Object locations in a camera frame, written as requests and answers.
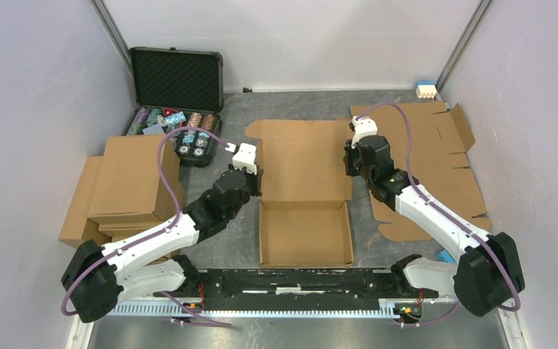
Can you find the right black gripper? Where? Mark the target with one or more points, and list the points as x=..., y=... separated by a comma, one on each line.
x=347, y=158

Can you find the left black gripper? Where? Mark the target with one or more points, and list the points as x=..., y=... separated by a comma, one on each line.
x=256, y=179

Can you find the cardboard box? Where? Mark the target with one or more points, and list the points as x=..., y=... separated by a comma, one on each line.
x=129, y=188
x=303, y=209
x=78, y=227

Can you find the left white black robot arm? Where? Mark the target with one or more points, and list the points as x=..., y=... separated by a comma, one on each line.
x=99, y=277

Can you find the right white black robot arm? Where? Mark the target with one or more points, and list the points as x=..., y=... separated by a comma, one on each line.
x=486, y=272

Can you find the stack of flat cardboard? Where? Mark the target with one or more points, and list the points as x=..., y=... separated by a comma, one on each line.
x=432, y=141

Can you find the white blue block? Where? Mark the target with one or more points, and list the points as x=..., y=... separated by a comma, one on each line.
x=426, y=89

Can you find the black poker chip case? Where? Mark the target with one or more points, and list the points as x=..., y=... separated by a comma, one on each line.
x=179, y=88

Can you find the blue green white card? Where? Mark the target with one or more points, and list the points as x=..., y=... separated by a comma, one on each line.
x=444, y=256

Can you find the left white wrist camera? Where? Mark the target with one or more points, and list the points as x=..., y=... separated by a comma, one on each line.
x=243, y=157

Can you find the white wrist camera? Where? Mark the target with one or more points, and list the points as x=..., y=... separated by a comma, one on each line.
x=243, y=157
x=363, y=126

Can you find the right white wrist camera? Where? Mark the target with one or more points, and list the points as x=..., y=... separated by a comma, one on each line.
x=363, y=126

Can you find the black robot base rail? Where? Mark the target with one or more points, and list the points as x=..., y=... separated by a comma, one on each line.
x=296, y=289

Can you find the white toothed cable duct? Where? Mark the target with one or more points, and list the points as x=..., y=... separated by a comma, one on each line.
x=170, y=309

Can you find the right aluminium corner post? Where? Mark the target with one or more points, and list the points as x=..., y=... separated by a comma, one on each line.
x=470, y=29

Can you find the aluminium corner post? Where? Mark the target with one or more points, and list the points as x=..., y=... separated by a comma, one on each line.
x=113, y=31
x=470, y=29

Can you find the left aluminium corner post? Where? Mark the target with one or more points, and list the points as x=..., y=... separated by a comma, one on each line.
x=113, y=31

